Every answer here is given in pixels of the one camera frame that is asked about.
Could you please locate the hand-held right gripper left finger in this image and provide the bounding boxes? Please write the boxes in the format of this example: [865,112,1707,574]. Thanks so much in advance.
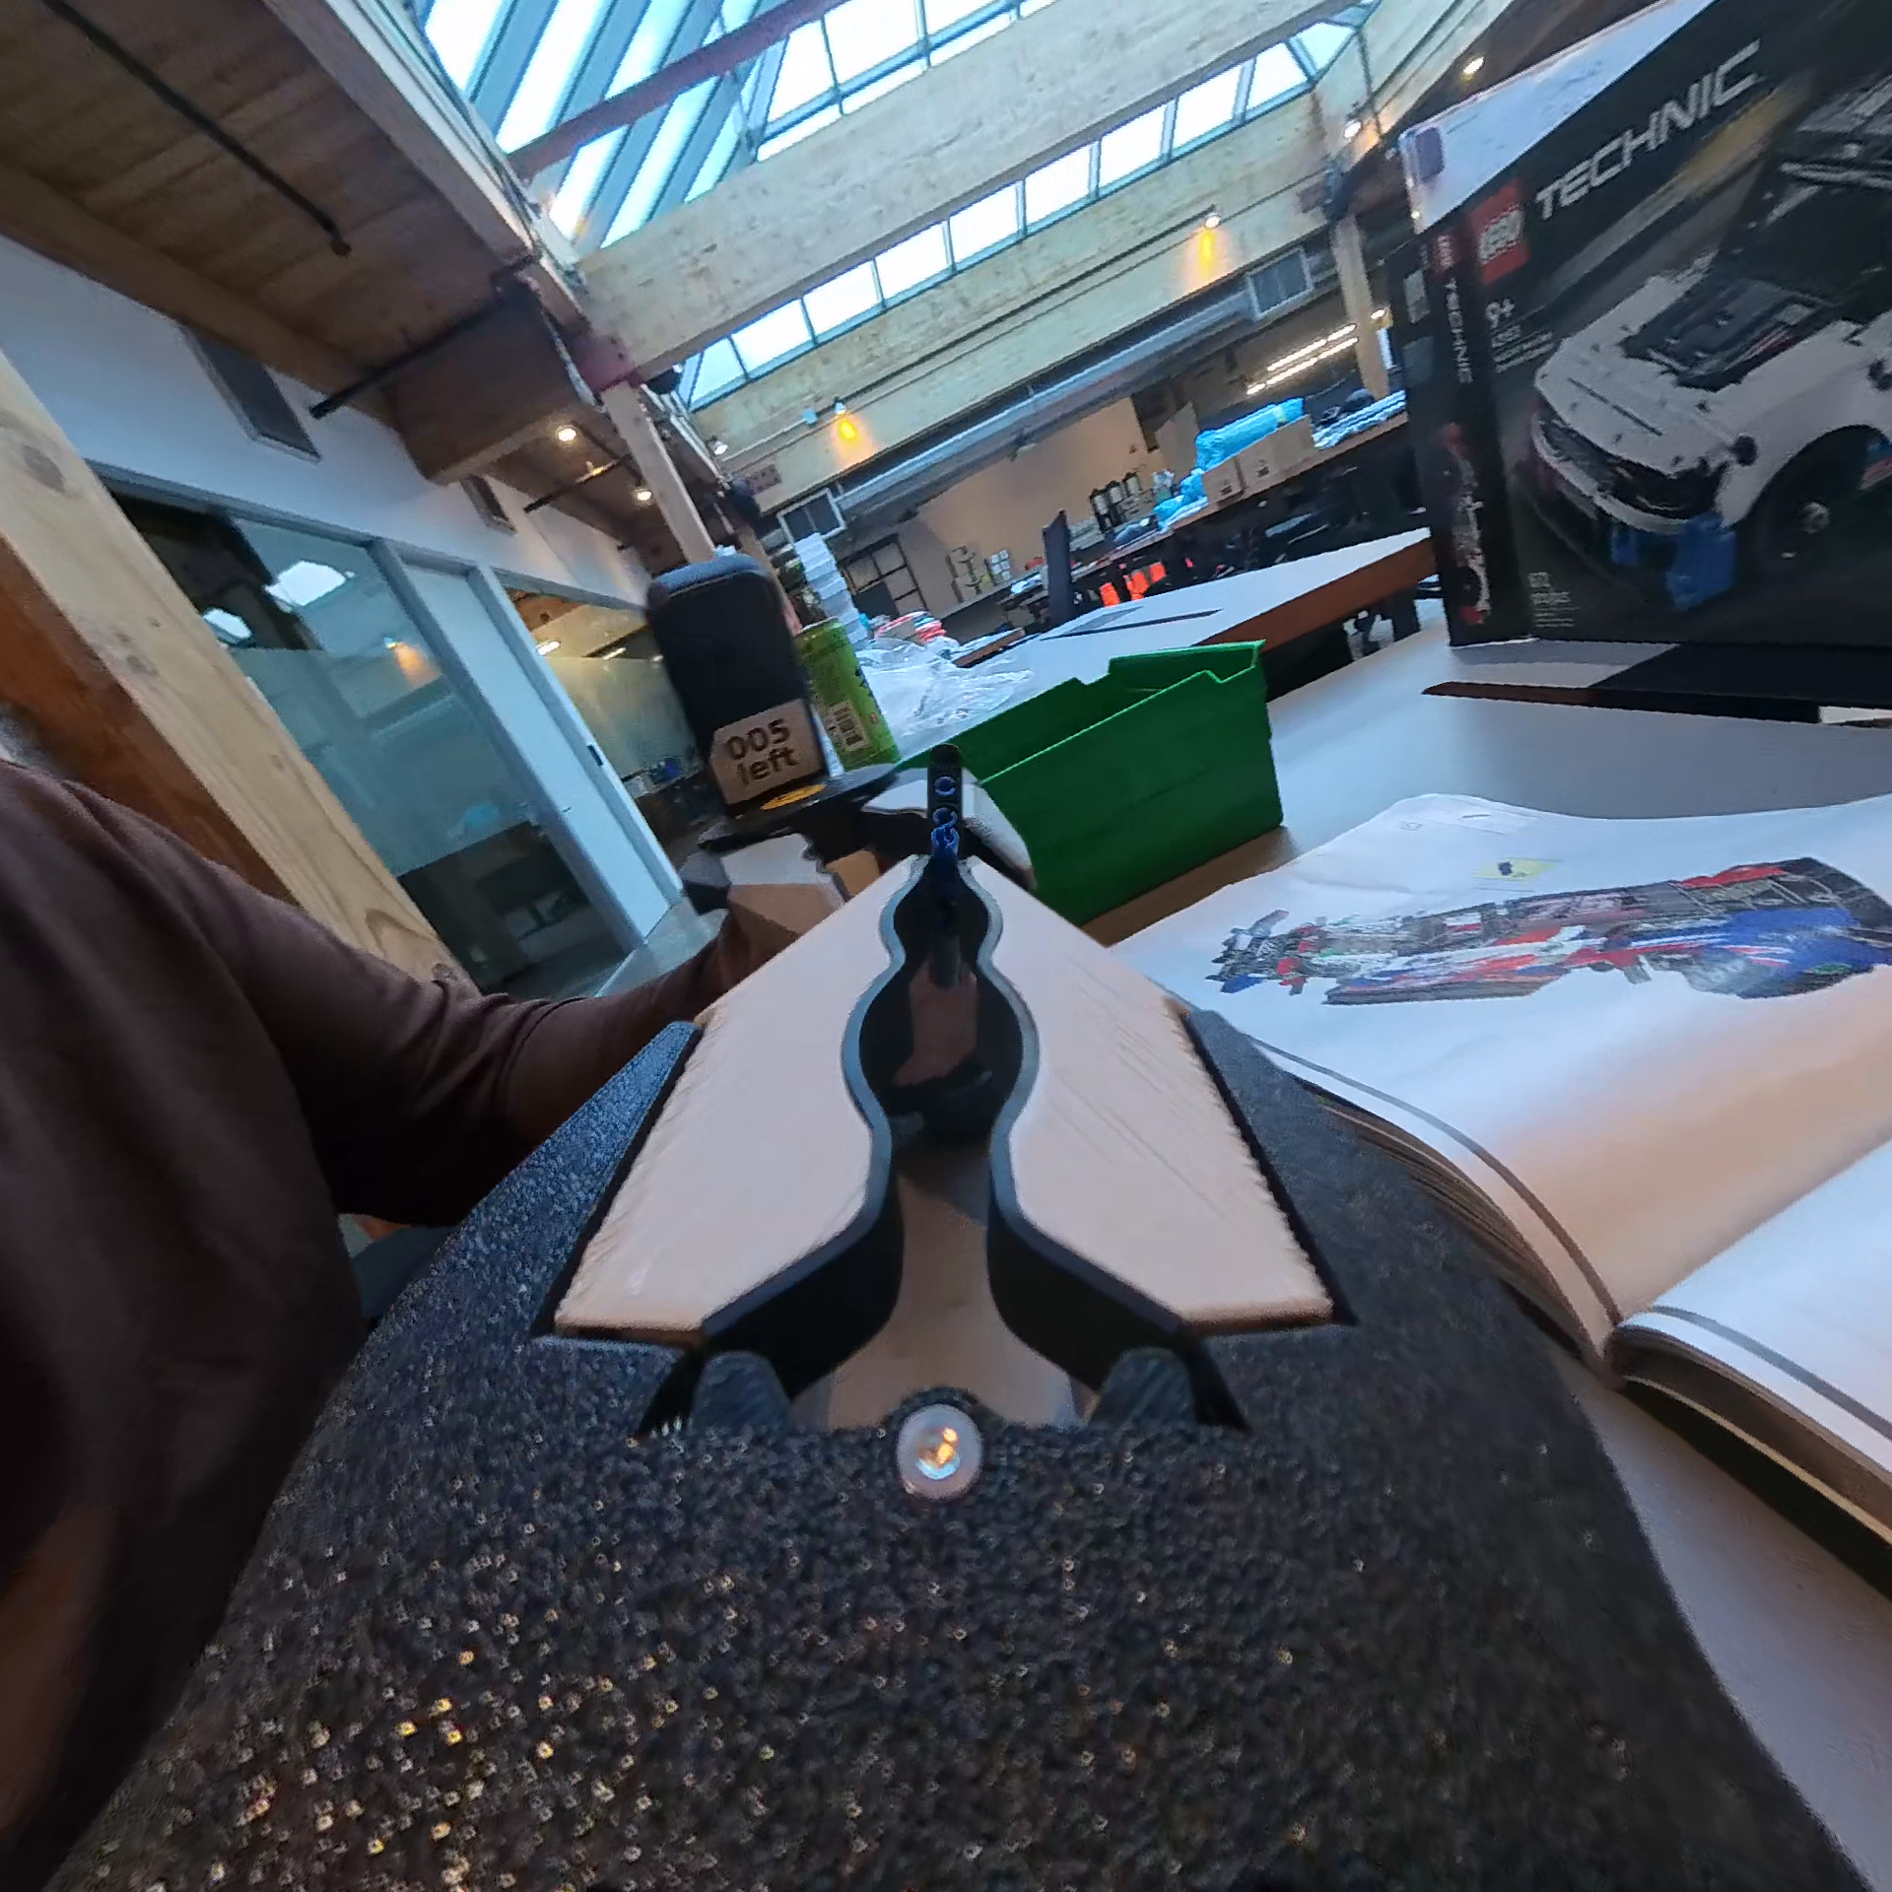
[555,854,951,1429]

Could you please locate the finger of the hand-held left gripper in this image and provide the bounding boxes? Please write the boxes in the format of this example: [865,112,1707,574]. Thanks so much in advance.
[962,773,1040,895]
[829,769,936,908]

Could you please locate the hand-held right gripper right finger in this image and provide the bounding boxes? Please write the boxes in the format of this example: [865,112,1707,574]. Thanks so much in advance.
[946,863,1338,1424]

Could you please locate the black beam with blue pins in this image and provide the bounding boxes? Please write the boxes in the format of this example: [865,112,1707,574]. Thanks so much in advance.
[922,747,973,997]

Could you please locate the person's left forearm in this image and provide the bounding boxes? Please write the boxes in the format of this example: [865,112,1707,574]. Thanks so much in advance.
[288,888,800,1232]

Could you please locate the white desk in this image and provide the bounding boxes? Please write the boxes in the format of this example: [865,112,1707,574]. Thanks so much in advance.
[932,584,1892,1892]

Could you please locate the green drink can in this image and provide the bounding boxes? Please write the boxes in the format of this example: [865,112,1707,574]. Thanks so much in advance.
[792,616,900,775]

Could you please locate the clear plastic bags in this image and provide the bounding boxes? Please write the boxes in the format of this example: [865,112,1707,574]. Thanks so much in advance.
[854,617,1040,759]

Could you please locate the green plastic bin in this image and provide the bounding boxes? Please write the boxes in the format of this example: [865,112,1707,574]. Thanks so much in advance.
[946,640,1286,927]

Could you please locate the long white background table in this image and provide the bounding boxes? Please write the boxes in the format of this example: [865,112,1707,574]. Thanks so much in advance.
[1018,527,1441,669]

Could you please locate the open instruction booklet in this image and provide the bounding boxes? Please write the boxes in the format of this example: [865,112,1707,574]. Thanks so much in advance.
[1110,791,1892,1547]

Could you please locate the person's brown clothed torso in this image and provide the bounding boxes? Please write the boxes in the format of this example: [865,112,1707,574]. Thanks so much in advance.
[0,757,380,1892]

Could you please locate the dark flat board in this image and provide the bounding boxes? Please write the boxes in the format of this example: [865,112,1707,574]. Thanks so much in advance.
[1424,640,1892,731]

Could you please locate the toy car set box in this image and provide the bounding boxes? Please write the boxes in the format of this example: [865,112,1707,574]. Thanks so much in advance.
[1386,0,1892,656]

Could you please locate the wooden post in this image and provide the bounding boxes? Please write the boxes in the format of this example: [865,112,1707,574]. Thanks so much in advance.
[0,348,453,991]

